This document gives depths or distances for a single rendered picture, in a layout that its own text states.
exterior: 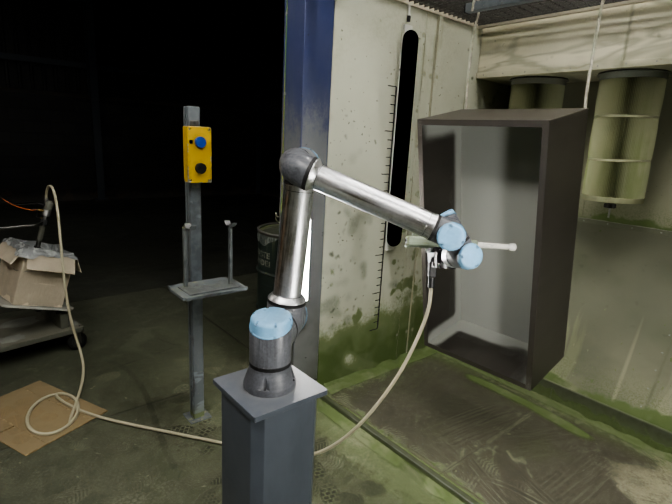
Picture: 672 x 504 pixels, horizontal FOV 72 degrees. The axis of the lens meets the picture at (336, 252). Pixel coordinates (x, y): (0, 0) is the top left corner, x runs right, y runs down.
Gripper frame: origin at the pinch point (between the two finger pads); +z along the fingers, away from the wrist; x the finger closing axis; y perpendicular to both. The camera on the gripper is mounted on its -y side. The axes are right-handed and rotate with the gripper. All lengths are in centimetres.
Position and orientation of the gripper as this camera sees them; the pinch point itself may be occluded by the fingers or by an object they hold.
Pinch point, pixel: (432, 249)
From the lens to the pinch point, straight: 199.7
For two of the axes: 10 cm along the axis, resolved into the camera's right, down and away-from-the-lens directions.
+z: -1.6, -0.2, 9.9
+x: 9.9, 0.5, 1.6
